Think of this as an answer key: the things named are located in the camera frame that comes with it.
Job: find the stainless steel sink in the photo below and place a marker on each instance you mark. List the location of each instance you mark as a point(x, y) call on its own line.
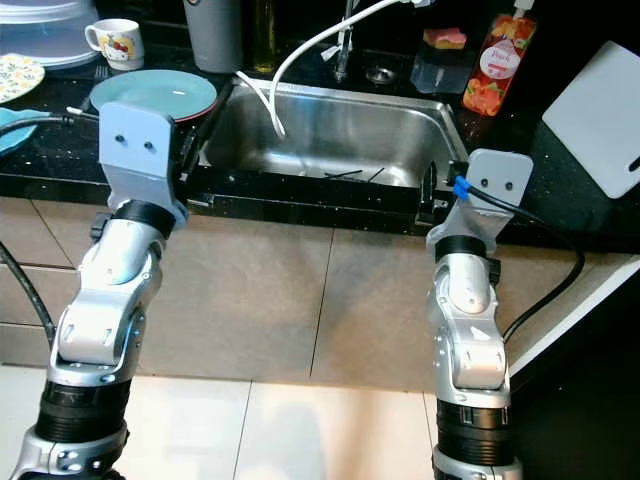
point(350, 130)

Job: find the blue cloth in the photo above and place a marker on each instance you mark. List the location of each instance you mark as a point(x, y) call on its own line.
point(20, 130)

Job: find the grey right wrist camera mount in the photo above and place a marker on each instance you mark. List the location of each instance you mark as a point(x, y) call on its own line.
point(490, 185)

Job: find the metal kitchen faucet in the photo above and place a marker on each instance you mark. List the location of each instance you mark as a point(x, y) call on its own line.
point(343, 55)

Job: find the white cartoon cat mug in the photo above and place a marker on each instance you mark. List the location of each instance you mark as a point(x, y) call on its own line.
point(118, 42)

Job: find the floral patterned plate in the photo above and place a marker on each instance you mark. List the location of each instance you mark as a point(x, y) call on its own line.
point(20, 78)

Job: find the white tape strip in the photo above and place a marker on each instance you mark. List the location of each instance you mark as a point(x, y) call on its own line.
point(330, 48)

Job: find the silver metal fork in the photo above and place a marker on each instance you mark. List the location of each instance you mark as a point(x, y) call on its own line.
point(98, 73)

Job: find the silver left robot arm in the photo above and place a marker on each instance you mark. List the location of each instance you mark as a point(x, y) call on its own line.
point(110, 290)

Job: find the black chopstick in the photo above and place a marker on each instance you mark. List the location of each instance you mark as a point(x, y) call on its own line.
point(345, 173)
point(376, 174)

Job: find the beige kitchen base cabinet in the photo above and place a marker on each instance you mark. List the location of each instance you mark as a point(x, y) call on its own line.
point(310, 300)

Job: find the light blue plate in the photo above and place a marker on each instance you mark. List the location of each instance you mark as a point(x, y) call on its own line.
point(160, 88)

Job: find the pink yellow sponge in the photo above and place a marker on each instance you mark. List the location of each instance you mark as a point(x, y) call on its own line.
point(445, 38)

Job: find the grey water jug red logo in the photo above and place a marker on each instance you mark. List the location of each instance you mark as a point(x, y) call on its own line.
point(213, 35)

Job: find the white plastic board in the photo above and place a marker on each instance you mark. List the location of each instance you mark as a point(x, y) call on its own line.
point(600, 115)

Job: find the clear plastic food cover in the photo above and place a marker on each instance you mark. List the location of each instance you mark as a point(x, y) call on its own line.
point(45, 35)

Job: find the peach dish soap bottle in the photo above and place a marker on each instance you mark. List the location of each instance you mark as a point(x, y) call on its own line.
point(495, 70)

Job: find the yellow oil glass bottle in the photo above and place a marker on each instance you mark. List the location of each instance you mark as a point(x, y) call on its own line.
point(265, 35)

